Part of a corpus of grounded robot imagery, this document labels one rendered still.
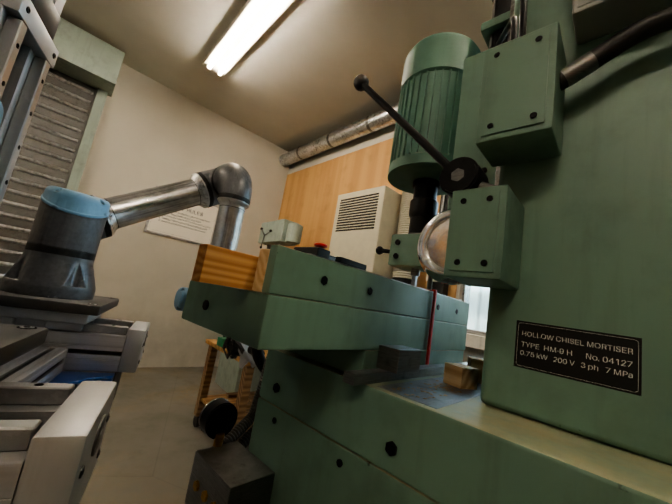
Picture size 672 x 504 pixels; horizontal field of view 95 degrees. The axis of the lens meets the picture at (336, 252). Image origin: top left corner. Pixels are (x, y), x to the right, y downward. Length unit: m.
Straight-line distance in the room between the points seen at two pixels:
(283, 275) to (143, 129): 3.34
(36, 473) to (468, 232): 0.46
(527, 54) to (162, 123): 3.42
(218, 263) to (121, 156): 3.20
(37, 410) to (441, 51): 0.84
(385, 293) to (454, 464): 0.24
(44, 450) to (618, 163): 0.64
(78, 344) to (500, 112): 0.85
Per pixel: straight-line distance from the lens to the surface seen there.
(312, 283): 0.38
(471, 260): 0.42
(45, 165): 3.41
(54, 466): 0.34
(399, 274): 2.16
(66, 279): 0.83
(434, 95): 0.74
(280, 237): 2.89
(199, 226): 3.55
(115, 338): 0.82
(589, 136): 0.55
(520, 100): 0.50
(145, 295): 3.46
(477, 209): 0.44
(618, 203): 0.51
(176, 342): 3.60
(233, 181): 0.98
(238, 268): 0.36
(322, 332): 0.41
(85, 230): 0.85
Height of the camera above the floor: 0.90
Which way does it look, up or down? 9 degrees up
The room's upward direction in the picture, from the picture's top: 10 degrees clockwise
